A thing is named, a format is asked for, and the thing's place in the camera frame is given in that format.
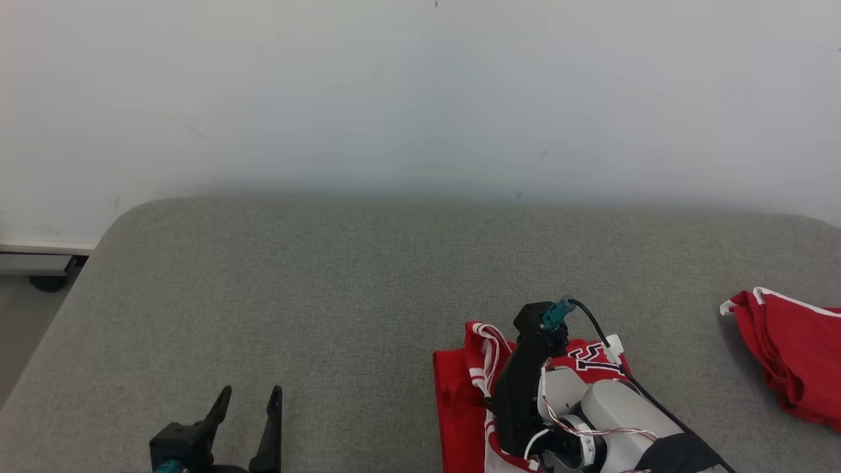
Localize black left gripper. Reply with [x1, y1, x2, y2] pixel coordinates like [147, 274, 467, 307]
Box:
[196, 386, 284, 473]

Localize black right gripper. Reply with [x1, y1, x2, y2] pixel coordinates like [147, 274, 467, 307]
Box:
[491, 335, 570, 461]

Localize red and white jersey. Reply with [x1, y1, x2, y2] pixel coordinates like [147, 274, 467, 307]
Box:
[432, 320, 630, 473]

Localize red shorts with white stripe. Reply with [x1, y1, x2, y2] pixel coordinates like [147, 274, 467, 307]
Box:
[719, 286, 841, 433]

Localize red white thin wires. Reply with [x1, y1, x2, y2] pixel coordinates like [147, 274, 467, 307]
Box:
[524, 365, 659, 473]

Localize grey metal rail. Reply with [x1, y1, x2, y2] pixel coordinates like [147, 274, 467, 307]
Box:
[0, 253, 78, 277]

